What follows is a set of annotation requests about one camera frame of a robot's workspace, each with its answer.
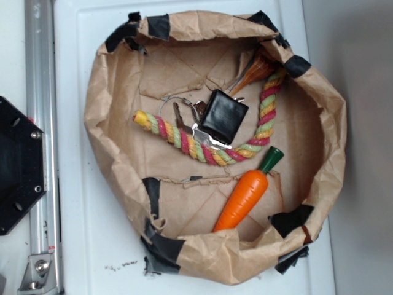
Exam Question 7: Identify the orange toy carrot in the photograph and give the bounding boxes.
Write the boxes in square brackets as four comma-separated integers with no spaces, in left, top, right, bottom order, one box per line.
[213,146,284,232]

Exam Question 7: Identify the aluminium extrusion rail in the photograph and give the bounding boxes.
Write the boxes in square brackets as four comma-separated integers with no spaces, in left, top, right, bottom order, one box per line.
[25,1,64,294]

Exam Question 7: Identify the metal corner bracket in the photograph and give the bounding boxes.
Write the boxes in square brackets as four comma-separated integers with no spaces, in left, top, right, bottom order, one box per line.
[17,253,58,295]

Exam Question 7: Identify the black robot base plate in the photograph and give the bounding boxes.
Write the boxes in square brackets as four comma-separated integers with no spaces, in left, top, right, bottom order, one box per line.
[0,96,45,236]

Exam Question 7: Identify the white plastic tray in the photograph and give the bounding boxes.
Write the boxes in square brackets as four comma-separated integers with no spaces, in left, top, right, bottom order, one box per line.
[54,1,335,294]

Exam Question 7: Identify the brown paper bag bin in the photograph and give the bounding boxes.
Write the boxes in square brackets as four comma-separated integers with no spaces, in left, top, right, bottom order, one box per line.
[84,11,347,285]

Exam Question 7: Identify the multicolored twisted rope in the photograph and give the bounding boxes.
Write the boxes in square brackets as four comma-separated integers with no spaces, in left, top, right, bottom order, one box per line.
[132,67,287,167]

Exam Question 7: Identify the black square box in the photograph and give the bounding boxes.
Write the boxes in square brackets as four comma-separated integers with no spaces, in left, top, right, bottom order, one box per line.
[198,89,249,145]

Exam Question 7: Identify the orange striped seashell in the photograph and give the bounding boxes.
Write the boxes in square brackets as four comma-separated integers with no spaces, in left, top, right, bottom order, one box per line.
[228,47,277,96]

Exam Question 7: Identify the silver keys on ring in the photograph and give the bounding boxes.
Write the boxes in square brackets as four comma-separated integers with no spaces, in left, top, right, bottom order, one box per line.
[158,96,232,150]

